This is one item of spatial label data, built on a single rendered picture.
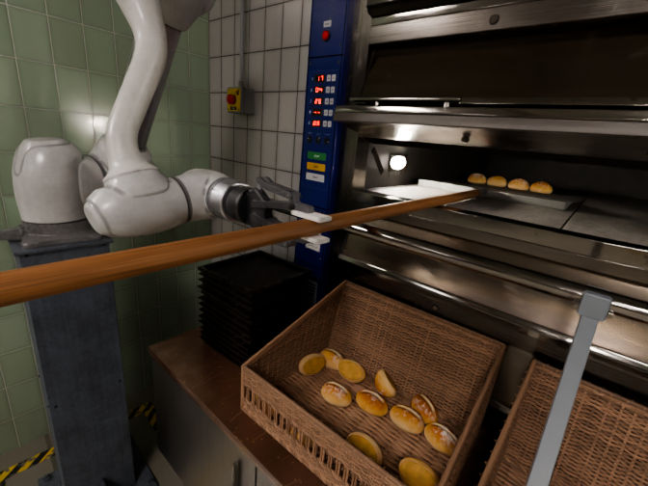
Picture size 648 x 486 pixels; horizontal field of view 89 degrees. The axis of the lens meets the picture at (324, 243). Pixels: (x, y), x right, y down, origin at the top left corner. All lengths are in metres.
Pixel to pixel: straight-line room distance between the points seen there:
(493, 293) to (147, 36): 1.03
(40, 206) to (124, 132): 0.45
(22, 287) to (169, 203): 0.39
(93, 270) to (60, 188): 0.76
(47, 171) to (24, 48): 0.58
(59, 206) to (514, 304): 1.24
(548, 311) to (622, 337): 0.14
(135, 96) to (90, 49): 0.86
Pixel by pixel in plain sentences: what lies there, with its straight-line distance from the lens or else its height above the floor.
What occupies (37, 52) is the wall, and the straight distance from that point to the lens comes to 1.61.
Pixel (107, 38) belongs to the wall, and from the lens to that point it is 1.68.
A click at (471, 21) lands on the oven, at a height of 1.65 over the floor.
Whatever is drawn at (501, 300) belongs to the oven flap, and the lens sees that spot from 1.02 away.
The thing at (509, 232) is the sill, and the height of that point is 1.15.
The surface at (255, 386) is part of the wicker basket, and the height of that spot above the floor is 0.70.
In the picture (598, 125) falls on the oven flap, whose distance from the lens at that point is 0.81.
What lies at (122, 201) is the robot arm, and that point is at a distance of 0.70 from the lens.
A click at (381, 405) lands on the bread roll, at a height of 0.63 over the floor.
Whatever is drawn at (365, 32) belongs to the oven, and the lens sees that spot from 1.22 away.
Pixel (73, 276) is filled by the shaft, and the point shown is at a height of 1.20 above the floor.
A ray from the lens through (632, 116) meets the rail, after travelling 0.81.
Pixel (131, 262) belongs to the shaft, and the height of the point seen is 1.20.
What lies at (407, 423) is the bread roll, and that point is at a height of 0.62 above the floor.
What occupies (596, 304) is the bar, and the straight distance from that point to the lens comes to 0.60.
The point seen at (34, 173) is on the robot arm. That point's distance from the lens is 1.14.
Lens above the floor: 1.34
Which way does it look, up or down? 18 degrees down
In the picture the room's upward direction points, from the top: 5 degrees clockwise
